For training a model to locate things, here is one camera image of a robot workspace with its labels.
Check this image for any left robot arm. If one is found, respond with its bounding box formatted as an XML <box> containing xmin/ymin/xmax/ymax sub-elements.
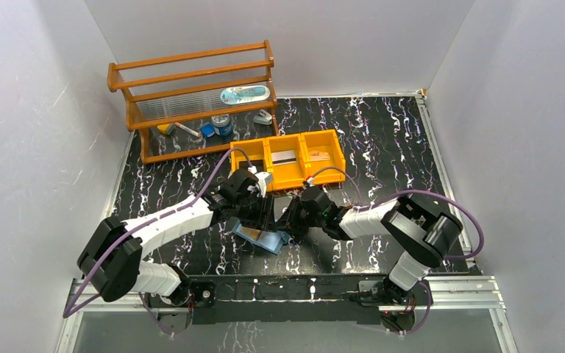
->
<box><xmin>77</xmin><ymin>167</ymin><xmax>273</xmax><ymax>305</ymax></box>

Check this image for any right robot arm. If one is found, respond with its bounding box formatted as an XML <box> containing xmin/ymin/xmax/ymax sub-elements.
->
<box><xmin>274</xmin><ymin>186</ymin><xmax>463</xmax><ymax>292</ymax></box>

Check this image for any orange card in holder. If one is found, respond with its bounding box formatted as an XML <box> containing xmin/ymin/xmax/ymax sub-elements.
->
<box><xmin>238</xmin><ymin>227</ymin><xmax>262</xmax><ymax>242</ymax></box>

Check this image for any beige card in bin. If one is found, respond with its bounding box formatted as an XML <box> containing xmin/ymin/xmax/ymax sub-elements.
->
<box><xmin>309</xmin><ymin>150</ymin><xmax>330</xmax><ymax>163</ymax></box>

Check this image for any grey striped card in bin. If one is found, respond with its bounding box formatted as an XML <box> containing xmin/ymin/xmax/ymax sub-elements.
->
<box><xmin>271</xmin><ymin>150</ymin><xmax>297</xmax><ymax>165</ymax></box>

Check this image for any left yellow plastic bin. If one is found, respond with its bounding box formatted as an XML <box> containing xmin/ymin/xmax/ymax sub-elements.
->
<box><xmin>228</xmin><ymin>138</ymin><xmax>273</xmax><ymax>197</ymax></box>

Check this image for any right yellow plastic bin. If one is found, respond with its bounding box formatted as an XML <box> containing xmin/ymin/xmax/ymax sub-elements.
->
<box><xmin>301</xmin><ymin>129</ymin><xmax>347</xmax><ymax>179</ymax></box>

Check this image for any white blue round tin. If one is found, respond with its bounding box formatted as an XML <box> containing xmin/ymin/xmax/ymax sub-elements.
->
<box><xmin>210</xmin><ymin>114</ymin><xmax>233</xmax><ymax>137</ymax></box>

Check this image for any small blue box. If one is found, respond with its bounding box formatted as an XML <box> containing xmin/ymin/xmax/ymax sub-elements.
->
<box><xmin>199</xmin><ymin>124</ymin><xmax>216</xmax><ymax>138</ymax></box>

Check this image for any white red marker pen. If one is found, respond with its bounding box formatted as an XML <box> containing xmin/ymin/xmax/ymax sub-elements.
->
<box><xmin>174</xmin><ymin>123</ymin><xmax>201</xmax><ymax>138</ymax></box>

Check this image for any white stapler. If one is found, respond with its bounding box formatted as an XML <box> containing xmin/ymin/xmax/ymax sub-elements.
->
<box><xmin>253</xmin><ymin>110</ymin><xmax>273</xmax><ymax>126</ymax></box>

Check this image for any blue white oval package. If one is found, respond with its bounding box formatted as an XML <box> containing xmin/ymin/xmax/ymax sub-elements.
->
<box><xmin>220</xmin><ymin>85</ymin><xmax>271</xmax><ymax>105</ymax></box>

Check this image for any wooden shelf rack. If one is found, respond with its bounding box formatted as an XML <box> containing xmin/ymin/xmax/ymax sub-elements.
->
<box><xmin>107</xmin><ymin>40</ymin><xmax>277</xmax><ymax>164</ymax></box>

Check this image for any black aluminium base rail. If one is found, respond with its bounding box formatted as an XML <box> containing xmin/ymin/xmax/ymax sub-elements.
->
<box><xmin>65</xmin><ymin>275</ymin><xmax>508</xmax><ymax>337</ymax></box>

